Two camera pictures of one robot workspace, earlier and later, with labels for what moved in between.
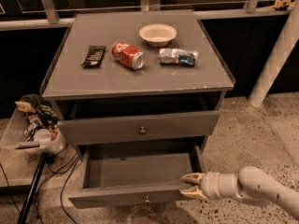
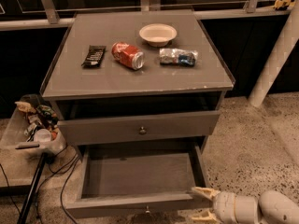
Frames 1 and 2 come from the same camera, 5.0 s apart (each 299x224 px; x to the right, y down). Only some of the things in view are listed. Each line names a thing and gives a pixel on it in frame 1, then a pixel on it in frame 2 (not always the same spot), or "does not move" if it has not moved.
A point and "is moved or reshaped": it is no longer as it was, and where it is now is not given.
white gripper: x=211 y=184 -> x=224 y=207
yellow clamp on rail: x=283 y=3 does not move
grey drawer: x=129 y=175 is moved or reshaped
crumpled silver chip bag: x=173 y=56 does not move
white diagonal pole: x=281 y=51 does not move
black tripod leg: x=32 y=189 does not move
